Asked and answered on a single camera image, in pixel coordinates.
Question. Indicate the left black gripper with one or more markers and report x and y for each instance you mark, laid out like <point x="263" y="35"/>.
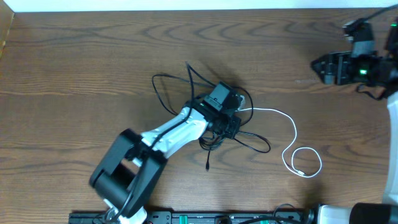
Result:
<point x="232" y="133"/>

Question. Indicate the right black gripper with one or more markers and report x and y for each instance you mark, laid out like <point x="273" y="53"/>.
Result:
<point x="337" y="60"/>

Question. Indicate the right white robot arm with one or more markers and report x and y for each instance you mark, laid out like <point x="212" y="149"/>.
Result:
<point x="383" y="74"/>

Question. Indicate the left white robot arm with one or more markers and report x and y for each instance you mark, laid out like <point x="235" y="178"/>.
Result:
<point x="127" y="174"/>

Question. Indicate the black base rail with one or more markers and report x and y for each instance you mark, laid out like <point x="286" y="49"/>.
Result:
<point x="285" y="213"/>

